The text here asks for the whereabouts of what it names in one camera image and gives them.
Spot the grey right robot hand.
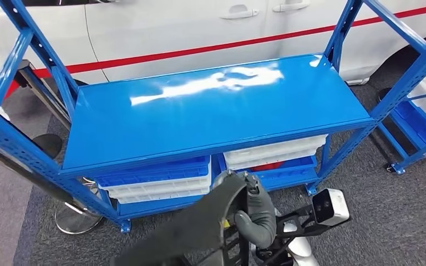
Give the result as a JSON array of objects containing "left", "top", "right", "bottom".
[{"left": 212, "top": 169, "right": 278, "bottom": 249}]

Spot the black license plate frame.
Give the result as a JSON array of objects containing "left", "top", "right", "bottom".
[{"left": 110, "top": 172, "right": 251, "bottom": 266}]

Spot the red part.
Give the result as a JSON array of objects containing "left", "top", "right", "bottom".
[{"left": 250, "top": 163, "right": 283, "bottom": 172}]

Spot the blue metal shelf rack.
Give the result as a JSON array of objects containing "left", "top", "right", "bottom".
[{"left": 0, "top": 0, "right": 426, "bottom": 234}]

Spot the blue wheeled shelf rack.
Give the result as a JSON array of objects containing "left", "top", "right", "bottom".
[{"left": 376, "top": 58, "right": 426, "bottom": 176}]

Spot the blue plastic bin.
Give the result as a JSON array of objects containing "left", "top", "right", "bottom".
[
  {"left": 94, "top": 156, "right": 212, "bottom": 188},
  {"left": 218, "top": 154, "right": 318, "bottom": 192},
  {"left": 391, "top": 101, "right": 426, "bottom": 147}
]

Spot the red barrier belt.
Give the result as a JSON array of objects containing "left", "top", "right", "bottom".
[{"left": 3, "top": 3, "right": 426, "bottom": 100}]

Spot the white car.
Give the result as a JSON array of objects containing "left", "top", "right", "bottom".
[{"left": 0, "top": 0, "right": 426, "bottom": 100}]

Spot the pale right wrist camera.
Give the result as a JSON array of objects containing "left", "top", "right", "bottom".
[{"left": 312, "top": 188, "right": 351, "bottom": 226}]

